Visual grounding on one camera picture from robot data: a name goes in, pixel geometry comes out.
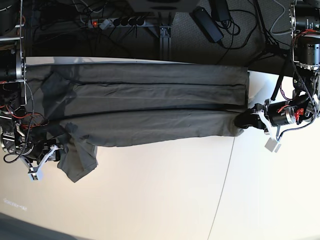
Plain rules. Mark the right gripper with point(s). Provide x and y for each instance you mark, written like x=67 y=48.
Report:
x=40 y=153

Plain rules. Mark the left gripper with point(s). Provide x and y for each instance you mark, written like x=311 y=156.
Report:
x=278 y=114

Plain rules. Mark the olive green T-shirt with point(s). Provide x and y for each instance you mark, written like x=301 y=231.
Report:
x=128 y=104

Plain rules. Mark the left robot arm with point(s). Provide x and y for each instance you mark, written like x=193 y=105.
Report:
x=304 y=57

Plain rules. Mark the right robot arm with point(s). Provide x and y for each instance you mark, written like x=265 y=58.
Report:
x=22 y=130

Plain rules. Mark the black tripod stand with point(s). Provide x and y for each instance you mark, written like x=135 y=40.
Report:
x=271 y=45

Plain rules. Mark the small black power adapter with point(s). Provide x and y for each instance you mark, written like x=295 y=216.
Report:
x=220 y=10

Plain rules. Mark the black power adapter brick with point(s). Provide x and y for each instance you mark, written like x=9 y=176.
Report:
x=206 y=24

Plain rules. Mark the aluminium table leg profile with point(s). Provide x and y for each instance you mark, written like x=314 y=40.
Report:
x=165 y=32

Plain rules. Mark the white power strip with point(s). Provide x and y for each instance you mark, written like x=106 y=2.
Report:
x=121 y=22

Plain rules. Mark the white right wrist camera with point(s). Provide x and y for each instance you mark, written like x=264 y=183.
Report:
x=35 y=174

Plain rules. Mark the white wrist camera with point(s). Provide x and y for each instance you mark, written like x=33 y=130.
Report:
x=35 y=174
x=272 y=145

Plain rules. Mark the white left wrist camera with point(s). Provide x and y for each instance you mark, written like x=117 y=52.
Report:
x=272 y=145

